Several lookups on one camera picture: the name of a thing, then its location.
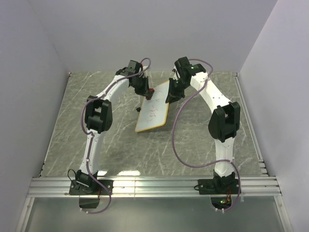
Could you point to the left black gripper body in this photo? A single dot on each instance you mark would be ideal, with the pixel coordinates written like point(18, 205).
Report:
point(142, 83)

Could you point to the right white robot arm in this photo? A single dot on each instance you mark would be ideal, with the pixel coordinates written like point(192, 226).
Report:
point(225, 114)

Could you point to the aluminium rail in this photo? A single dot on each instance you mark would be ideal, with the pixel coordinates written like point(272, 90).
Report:
point(261, 161)
point(150, 187)

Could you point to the red black whiteboard eraser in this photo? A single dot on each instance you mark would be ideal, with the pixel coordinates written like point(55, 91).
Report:
point(149, 93)

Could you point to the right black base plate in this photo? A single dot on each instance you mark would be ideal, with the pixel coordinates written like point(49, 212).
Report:
point(207, 187)

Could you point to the yellow framed whiteboard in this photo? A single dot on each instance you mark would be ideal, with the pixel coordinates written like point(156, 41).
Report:
point(153, 113)

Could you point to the aluminium right side rail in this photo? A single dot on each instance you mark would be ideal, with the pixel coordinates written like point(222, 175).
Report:
point(261, 161)

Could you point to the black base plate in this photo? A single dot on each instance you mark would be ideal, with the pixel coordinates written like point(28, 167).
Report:
point(207, 187)
point(80, 189)

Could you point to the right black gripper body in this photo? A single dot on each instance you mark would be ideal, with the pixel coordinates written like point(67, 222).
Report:
point(176, 87)

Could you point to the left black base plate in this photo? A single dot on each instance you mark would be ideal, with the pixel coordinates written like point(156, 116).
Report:
point(80, 189)

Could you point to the aluminium front rail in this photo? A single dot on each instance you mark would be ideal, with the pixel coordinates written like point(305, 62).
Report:
point(150, 187)

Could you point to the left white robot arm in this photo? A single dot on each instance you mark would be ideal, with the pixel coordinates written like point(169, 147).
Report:
point(97, 117)

